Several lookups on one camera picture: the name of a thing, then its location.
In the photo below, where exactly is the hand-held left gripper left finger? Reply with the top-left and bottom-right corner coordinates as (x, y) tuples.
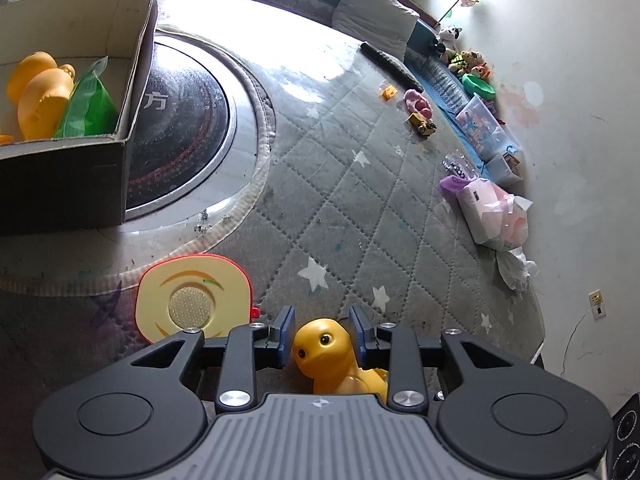
(127, 305), (297, 413)

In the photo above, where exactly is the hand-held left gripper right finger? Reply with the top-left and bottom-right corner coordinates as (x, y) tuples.
(348, 305), (546, 413)

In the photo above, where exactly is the round-headed yellow rubber duck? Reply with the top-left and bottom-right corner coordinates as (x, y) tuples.
(291, 317), (391, 403)

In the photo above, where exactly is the yellow red-rimmed toy plate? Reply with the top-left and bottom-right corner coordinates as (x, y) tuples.
(135, 254), (261, 347)

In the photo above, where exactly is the grey cardboard box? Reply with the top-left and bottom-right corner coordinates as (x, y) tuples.
(0, 0), (158, 226)

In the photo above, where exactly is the green plastic packet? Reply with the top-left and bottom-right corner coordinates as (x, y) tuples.
(54, 56), (121, 138)

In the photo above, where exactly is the large pale orange rubber duck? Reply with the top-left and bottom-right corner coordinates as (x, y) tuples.
(17, 67), (76, 141)

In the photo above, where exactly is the bright yellow rubber duck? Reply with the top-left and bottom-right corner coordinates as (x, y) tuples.
(6, 52), (76, 106)

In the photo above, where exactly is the grey quilted star tablecloth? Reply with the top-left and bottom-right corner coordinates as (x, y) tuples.
(0, 0), (546, 411)

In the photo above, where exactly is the crumpled white plastic bag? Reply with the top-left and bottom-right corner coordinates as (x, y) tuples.
(495, 247), (541, 291)

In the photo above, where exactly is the small purple box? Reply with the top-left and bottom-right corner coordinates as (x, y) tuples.
(439, 175), (473, 197)

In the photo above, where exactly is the pink tissue pack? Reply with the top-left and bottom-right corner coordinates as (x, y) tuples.
(457, 178), (531, 251)

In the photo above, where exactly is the clear plastic toy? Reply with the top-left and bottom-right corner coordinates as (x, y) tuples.
(442, 152), (478, 181)

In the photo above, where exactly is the small clear plastic box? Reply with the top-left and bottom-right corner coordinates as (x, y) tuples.
(485, 152), (523, 188)

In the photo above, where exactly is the yellow toy car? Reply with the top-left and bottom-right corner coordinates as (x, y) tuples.
(407, 112), (437, 136)

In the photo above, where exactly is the round black induction cooktop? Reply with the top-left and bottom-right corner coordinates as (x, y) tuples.
(122, 35), (273, 221)

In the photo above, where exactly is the pink toy figure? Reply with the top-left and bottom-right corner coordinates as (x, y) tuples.
(402, 89), (435, 120)

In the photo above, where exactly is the clear printed storage box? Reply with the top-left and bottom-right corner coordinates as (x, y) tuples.
(455, 95), (521, 156)

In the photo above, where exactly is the black rolled mat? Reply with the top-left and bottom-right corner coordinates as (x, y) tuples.
(360, 41), (425, 93)

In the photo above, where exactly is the green plastic bowl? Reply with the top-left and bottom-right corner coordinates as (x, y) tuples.
(461, 72), (497, 101)

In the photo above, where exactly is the black speaker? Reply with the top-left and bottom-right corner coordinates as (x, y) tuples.
(605, 392), (640, 480)

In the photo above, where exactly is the brown bear plush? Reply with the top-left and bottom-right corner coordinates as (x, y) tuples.
(446, 50), (483, 76)

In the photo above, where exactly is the black and white cow plush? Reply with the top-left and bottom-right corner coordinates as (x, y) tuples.
(432, 25), (463, 56)

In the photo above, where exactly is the grey cushion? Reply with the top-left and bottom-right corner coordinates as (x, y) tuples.
(332, 0), (421, 56)

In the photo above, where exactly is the thin dark cable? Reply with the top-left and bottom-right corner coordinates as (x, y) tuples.
(550, 310), (601, 376)

